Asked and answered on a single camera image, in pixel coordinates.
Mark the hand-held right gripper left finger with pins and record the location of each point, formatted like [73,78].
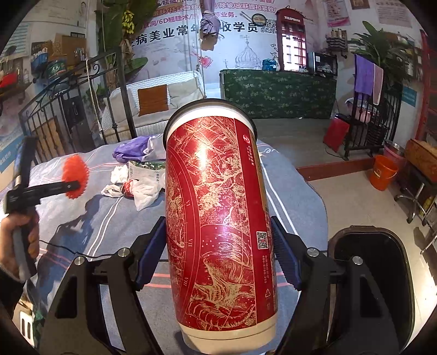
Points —
[150,254]

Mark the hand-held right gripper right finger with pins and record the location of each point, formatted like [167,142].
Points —
[285,254]

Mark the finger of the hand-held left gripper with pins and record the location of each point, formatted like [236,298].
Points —
[54,188]

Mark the orange toothed plastic wheel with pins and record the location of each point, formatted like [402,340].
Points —
[73,172]

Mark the white plastic bag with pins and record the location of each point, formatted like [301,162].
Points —
[145,196]

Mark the red drink can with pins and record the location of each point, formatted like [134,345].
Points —
[128,188]

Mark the red gold-patterned paper cup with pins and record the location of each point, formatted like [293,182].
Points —
[211,204]

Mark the purple plastic bag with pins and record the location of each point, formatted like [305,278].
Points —
[129,150]

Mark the green and white packet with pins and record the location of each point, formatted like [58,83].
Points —
[150,165]

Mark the black trash bin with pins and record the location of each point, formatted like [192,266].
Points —
[375,259]

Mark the person's left forearm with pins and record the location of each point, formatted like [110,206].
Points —
[8,290]

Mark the person's left hand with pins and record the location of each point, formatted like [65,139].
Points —
[8,239]

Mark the grey striped bed sheet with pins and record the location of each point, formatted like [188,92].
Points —
[102,222]

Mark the black metal bed headboard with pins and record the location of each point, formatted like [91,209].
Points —
[127,102]

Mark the white wicker swing chair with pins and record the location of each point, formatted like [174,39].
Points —
[150,126]

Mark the orange plastic bucket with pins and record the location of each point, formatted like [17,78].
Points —
[382,174]

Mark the red bag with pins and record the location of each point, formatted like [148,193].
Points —
[336,135]

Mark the orange cushion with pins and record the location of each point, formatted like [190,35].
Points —
[153,99]

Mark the chrome swivel stool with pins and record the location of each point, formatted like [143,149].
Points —
[413,201]

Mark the cardboard box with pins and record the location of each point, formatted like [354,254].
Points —
[68,49]

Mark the pink plastic basin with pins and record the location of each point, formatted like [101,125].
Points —
[396,155]

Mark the black metal rack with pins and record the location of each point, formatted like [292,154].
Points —
[375,129]

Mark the metal basin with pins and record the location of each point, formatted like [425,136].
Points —
[396,143]

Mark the green patterned counter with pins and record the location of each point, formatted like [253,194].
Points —
[276,94]

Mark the pink plastic tub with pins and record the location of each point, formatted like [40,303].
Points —
[362,112]

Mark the white cushion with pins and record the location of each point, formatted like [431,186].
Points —
[186,94]

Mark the orange patterned suitcase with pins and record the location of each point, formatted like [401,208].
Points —
[423,158]

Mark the artificial banana plant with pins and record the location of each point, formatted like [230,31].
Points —
[119,20]

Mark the blue packets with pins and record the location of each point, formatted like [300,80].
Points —
[269,65]

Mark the pink towel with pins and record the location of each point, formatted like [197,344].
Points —
[378,85]

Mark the purple towel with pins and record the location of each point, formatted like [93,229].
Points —
[363,75]

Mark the red phone booth cabinet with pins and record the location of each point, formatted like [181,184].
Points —
[290,44]

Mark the grey folded umbrella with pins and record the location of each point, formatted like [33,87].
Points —
[211,27]

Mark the green potted plant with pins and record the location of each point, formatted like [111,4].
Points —
[379,44]

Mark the large wall poster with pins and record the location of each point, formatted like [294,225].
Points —
[170,58]

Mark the black picture frame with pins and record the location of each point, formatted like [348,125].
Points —
[324,63]

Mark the small blue wall poster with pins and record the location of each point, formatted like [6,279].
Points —
[408,96]

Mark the small wall shelf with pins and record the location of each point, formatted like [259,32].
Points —
[336,42]

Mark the red door frame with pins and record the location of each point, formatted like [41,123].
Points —
[428,85]

